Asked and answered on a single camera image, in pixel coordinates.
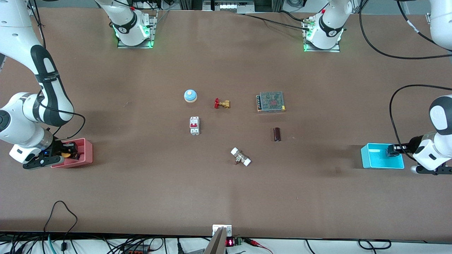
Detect pink plastic bin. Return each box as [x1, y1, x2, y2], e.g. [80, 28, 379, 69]
[50, 138, 94, 169]

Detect blue plastic bin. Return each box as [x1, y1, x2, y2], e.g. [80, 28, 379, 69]
[361, 143, 405, 170]

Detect metal mesh power supply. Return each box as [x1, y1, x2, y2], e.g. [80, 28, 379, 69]
[256, 91, 286, 114]

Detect silver valve white caps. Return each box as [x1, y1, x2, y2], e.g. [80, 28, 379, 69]
[230, 147, 252, 167]

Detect red clip lead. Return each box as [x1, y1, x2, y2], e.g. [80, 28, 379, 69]
[244, 238, 273, 254]

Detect grey metal pole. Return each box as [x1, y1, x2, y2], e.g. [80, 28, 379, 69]
[204, 227, 227, 254]

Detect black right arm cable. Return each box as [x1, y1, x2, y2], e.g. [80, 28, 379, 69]
[37, 90, 86, 141]

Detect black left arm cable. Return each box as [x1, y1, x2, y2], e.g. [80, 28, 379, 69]
[389, 84, 452, 161]

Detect black looped cable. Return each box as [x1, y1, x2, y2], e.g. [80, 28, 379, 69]
[43, 200, 78, 249]

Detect long black hanging cable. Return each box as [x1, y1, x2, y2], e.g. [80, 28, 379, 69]
[359, 0, 452, 60]

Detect black flat-looped cable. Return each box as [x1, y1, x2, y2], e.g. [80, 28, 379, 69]
[358, 239, 392, 250]

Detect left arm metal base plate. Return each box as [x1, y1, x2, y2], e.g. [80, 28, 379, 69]
[303, 18, 341, 53]

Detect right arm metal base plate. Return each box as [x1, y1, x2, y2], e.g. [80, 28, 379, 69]
[117, 10, 157, 49]

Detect white metal bracket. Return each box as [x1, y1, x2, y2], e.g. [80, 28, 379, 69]
[212, 224, 232, 237]

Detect black cable to arm base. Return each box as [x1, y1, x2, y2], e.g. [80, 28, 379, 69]
[240, 13, 313, 30]

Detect aluminium frame rail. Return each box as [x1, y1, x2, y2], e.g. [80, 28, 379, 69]
[202, 0, 255, 14]

